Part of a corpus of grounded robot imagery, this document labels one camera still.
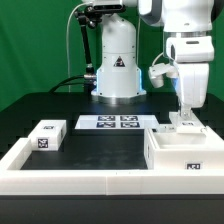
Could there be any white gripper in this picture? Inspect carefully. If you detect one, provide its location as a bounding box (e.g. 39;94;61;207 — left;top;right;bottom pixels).
174;63;209;120

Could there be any white cabinet door panel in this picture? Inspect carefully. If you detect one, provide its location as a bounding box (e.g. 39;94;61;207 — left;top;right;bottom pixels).
169;112;204;133
158;124;177;133

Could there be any white cabinet body box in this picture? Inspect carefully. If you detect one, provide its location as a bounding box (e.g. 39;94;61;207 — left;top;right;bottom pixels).
144;127;224;170

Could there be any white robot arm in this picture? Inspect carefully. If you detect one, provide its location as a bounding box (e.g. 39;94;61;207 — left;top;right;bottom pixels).
91;0;224;119

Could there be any white cabinet top block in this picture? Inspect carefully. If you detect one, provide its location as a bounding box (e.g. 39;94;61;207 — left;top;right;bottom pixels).
28;120;67;151

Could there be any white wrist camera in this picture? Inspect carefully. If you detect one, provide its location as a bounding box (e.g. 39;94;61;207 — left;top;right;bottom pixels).
148;53;176;88

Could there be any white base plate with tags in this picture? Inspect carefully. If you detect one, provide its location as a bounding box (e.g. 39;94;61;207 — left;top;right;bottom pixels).
75;115;159;130

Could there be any black cables bundle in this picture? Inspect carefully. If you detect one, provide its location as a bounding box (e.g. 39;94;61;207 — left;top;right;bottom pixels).
48;75;98;94

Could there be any black camera bar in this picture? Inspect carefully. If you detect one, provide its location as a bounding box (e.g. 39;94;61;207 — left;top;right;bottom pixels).
90;4;125;13

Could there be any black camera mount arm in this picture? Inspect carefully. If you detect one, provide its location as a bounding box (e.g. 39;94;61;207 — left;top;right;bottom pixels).
75;6;101;75

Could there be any white cable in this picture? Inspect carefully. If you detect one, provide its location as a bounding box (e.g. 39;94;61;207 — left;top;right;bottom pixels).
65;2;88;94

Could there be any white U-shaped workspace frame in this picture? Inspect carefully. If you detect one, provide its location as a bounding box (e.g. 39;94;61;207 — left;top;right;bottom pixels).
0;138;224;195

